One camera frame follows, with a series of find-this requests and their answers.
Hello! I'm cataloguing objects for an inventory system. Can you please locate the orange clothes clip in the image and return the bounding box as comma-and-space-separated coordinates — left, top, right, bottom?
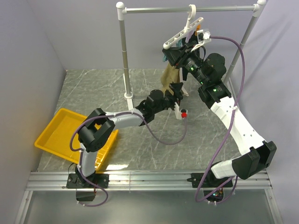
196, 24, 202, 32

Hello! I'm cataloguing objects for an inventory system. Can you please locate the white clip hanger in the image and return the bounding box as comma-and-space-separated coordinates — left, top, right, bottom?
163, 4, 204, 49

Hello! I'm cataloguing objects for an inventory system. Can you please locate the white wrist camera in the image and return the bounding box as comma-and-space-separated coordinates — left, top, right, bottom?
191, 29, 211, 52
174, 103, 188, 120

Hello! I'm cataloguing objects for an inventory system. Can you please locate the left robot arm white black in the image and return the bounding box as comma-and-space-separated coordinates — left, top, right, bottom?
70, 82, 186, 188

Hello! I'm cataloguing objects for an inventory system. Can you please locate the purple clothes clip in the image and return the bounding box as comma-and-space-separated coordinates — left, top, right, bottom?
185, 31, 193, 43

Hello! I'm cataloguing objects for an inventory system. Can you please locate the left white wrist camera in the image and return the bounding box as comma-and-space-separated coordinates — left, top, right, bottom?
174, 103, 188, 120

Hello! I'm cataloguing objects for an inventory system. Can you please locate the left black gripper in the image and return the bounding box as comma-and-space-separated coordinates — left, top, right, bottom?
154, 82, 183, 114

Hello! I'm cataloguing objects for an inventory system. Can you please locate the khaki underwear white waistband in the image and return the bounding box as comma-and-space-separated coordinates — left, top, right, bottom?
160, 63, 185, 96

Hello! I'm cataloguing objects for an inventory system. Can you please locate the aluminium mounting rail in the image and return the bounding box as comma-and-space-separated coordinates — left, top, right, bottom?
16, 170, 283, 224

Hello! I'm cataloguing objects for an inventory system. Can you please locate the black hanging underwear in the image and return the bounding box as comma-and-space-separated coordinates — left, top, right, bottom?
179, 68, 188, 81

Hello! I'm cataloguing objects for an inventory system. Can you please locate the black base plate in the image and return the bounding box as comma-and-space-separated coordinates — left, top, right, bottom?
66, 173, 109, 189
187, 172, 229, 188

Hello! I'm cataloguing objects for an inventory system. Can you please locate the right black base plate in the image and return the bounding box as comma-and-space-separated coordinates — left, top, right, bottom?
187, 172, 229, 188

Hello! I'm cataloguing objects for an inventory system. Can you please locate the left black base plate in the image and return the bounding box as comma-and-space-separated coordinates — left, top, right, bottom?
66, 173, 109, 189

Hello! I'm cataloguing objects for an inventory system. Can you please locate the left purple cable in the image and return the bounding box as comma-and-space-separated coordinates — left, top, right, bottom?
69, 112, 188, 207

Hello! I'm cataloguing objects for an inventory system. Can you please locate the silver white clothes rack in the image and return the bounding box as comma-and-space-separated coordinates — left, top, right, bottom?
116, 0, 267, 110

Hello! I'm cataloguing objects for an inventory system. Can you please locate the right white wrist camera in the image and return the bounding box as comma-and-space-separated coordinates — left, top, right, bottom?
191, 29, 211, 52

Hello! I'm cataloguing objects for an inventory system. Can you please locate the yellow plastic tray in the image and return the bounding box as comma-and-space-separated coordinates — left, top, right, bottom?
35, 108, 119, 173

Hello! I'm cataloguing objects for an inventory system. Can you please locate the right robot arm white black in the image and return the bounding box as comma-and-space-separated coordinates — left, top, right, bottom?
162, 43, 277, 187

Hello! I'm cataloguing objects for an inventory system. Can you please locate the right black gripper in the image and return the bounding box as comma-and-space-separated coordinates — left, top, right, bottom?
163, 41, 209, 86

